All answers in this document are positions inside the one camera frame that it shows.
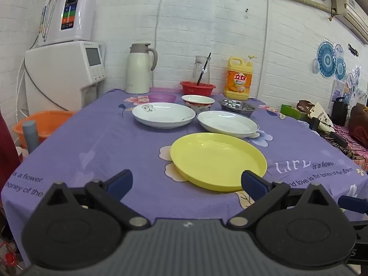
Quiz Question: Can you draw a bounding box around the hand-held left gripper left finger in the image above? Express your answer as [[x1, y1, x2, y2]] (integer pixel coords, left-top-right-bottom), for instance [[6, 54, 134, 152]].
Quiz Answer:
[[43, 169, 151, 230]]

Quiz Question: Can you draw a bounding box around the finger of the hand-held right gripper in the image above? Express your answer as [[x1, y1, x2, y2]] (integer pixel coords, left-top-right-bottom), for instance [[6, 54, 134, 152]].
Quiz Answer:
[[338, 195, 368, 215]]

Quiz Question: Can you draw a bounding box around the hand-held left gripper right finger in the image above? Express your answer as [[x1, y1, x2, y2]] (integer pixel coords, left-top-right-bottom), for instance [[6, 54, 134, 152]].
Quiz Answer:
[[227, 170, 338, 230]]

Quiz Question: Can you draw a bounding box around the white bowl with red pattern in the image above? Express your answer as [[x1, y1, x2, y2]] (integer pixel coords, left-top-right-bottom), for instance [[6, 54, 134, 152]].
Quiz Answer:
[[181, 95, 216, 113]]

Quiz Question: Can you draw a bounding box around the purple floral tablecloth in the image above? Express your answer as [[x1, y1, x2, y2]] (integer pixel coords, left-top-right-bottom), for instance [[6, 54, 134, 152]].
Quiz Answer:
[[0, 89, 368, 265]]

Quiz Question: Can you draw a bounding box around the yellow plastic plate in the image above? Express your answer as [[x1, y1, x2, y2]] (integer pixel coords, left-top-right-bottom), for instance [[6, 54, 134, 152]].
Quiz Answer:
[[170, 133, 268, 192]]

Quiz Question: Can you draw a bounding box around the white plate with blue rim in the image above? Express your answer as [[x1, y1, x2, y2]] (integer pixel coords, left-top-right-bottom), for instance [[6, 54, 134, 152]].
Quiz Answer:
[[197, 110, 260, 139]]

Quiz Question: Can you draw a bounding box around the black power adapter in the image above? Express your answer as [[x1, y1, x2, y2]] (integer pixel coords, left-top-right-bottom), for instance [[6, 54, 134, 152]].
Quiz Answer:
[[309, 119, 349, 148]]

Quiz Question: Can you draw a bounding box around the white plate with floral print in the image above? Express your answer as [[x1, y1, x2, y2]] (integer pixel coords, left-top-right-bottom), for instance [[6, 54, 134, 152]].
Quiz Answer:
[[132, 103, 196, 129]]

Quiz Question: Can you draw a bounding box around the stainless steel bowl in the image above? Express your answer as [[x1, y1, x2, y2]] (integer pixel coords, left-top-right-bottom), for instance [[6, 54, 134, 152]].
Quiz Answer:
[[218, 98, 256, 118]]

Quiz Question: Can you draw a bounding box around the green box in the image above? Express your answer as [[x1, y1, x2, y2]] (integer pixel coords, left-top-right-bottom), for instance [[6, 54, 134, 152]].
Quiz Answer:
[[280, 104, 309, 121]]

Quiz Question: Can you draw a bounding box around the brown bag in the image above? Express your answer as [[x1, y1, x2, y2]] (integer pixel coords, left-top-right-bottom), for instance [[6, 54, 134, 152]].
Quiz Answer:
[[348, 103, 368, 150]]

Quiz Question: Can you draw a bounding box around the purple translucent plastic bowl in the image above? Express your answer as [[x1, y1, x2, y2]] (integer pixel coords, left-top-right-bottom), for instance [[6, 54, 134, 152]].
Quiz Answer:
[[148, 93, 176, 104]]

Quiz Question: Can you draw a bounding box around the orange plastic basin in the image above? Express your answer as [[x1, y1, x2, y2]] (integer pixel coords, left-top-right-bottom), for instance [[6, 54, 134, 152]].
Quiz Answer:
[[12, 110, 76, 147]]

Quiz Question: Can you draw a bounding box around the beige tote bag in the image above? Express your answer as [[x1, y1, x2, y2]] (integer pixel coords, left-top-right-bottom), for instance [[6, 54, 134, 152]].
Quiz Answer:
[[297, 100, 335, 134]]

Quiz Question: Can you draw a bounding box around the yellow dish soap bottle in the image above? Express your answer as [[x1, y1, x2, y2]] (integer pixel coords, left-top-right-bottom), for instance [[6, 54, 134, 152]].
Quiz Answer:
[[224, 55, 257, 101]]

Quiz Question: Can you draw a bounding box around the grey cylinder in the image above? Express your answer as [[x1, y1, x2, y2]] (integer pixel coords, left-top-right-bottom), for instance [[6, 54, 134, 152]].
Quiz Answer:
[[22, 121, 40, 153]]

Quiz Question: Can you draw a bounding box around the red plastic basket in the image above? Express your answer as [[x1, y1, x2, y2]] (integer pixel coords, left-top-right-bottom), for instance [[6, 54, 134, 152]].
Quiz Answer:
[[180, 81, 217, 98]]

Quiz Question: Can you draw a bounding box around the beige thermos jug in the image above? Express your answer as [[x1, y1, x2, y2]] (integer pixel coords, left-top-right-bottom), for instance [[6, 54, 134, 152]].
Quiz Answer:
[[125, 43, 158, 94]]

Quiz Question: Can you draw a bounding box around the dark red cloth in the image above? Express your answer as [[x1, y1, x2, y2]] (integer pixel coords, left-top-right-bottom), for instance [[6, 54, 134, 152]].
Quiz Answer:
[[0, 112, 20, 190]]

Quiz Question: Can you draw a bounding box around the black straw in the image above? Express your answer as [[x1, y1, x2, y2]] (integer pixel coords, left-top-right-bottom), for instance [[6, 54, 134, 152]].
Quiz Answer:
[[197, 53, 212, 86]]

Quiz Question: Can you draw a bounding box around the white water dispenser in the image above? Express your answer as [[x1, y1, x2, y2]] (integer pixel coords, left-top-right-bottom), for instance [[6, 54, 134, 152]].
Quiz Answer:
[[24, 41, 107, 112]]

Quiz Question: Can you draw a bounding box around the small blue paper fan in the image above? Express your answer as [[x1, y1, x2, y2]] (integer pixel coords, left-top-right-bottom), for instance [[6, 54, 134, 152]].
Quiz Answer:
[[335, 57, 347, 80]]

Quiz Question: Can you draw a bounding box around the large blue paper fan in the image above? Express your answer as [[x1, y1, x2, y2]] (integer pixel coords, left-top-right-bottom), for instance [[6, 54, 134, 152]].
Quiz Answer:
[[317, 42, 336, 77]]

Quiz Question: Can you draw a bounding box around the white water purifier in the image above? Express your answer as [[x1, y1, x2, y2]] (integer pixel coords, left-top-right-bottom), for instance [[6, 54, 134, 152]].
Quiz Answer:
[[37, 0, 97, 46]]

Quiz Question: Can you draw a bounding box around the white air conditioner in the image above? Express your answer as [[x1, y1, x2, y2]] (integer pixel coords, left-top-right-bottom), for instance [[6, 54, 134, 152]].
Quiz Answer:
[[331, 0, 368, 45]]

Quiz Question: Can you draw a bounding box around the grey hose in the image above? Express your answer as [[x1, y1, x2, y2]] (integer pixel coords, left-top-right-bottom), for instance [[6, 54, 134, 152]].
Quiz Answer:
[[23, 59, 70, 112]]

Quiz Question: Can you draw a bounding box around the white wall cable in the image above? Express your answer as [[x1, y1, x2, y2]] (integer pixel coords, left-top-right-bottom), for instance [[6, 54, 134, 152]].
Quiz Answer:
[[154, 0, 164, 82], [257, 0, 270, 98]]

